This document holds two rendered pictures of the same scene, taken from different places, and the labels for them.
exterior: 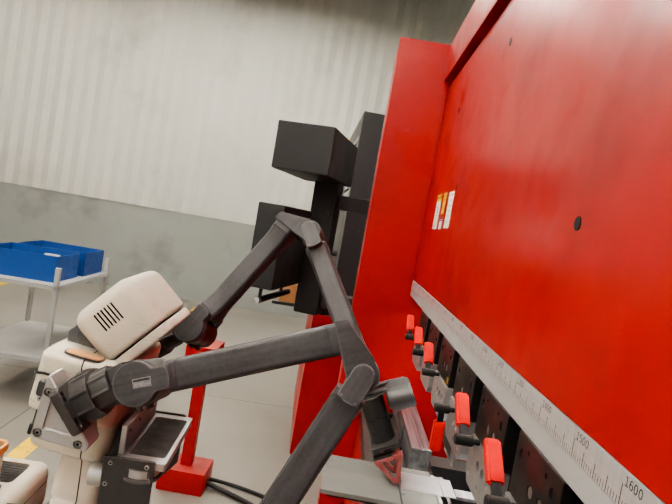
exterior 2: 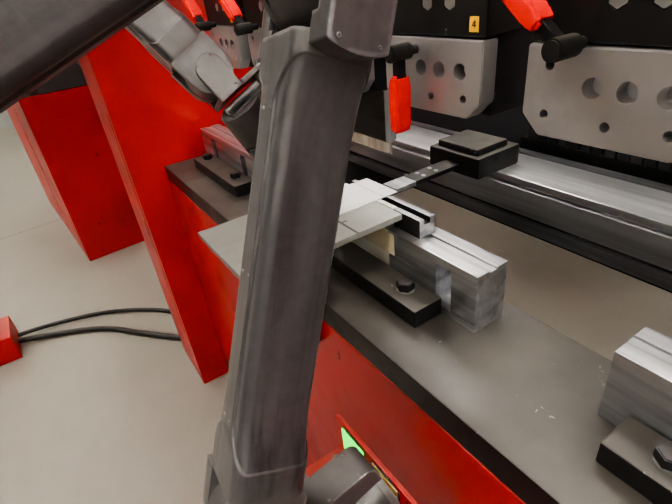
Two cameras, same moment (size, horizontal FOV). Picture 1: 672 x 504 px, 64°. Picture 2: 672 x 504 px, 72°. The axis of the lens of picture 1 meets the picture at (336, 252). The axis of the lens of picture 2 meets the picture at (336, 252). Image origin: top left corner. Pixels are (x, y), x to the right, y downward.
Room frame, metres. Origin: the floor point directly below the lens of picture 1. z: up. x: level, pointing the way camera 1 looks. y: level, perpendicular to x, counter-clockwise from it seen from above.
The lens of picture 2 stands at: (0.64, 0.10, 1.32)
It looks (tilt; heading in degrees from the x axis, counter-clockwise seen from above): 31 degrees down; 328
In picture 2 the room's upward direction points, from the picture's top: 7 degrees counter-clockwise
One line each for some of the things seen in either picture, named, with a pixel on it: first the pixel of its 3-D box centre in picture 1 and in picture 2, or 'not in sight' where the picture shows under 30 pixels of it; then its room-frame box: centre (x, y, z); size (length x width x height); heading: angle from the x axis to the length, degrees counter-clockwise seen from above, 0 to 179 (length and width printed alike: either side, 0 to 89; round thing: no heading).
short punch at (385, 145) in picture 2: (451, 438); (369, 117); (1.21, -0.34, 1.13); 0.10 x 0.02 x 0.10; 179
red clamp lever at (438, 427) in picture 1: (441, 427); (403, 89); (1.05, -0.27, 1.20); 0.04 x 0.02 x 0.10; 89
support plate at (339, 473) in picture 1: (377, 481); (298, 226); (1.21, -0.19, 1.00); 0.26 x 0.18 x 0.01; 89
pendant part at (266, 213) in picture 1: (282, 245); not in sight; (2.45, 0.25, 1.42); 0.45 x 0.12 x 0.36; 168
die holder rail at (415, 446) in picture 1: (409, 431); (247, 160); (1.76, -0.35, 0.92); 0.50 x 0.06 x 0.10; 179
